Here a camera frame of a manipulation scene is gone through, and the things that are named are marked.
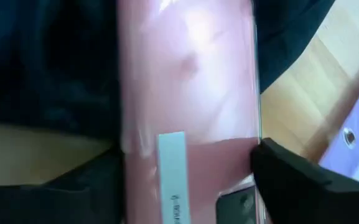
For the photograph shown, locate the navy blue backpack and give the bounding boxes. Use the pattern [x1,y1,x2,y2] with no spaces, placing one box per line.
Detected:
[0,0,336,141]

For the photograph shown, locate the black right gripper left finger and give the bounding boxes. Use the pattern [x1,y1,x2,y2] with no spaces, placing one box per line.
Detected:
[0,148,124,224]

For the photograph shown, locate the pink packet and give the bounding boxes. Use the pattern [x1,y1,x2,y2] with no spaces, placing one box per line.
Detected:
[116,0,264,224]

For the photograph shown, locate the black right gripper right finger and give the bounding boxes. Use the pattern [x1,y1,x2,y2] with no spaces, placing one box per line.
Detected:
[249,138,359,224]

